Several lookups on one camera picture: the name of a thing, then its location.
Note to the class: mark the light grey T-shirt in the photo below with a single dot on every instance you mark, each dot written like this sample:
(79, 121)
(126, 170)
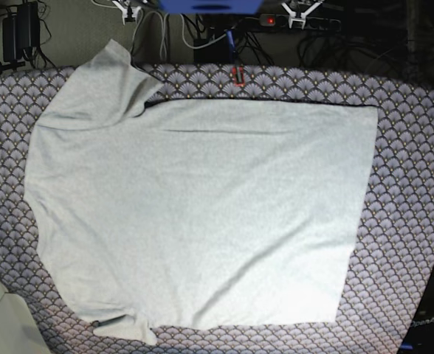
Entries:
(194, 213)

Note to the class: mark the red table clamp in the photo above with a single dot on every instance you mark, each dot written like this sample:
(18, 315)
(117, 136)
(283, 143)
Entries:
(238, 76)

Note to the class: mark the black power adapter box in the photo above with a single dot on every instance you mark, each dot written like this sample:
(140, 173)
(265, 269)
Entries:
(215, 53)

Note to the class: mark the black power strip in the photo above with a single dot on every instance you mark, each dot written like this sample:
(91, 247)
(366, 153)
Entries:
(310, 23)

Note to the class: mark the fan-patterned grey tablecloth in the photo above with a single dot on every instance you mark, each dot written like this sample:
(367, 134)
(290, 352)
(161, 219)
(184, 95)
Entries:
(394, 253)

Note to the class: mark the black power brick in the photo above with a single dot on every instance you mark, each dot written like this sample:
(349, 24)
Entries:
(21, 32)

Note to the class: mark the blue mount plate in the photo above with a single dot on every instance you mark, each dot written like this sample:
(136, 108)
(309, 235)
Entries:
(210, 6)

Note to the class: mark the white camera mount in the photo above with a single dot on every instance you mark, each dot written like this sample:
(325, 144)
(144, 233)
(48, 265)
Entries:
(130, 10)
(299, 11)

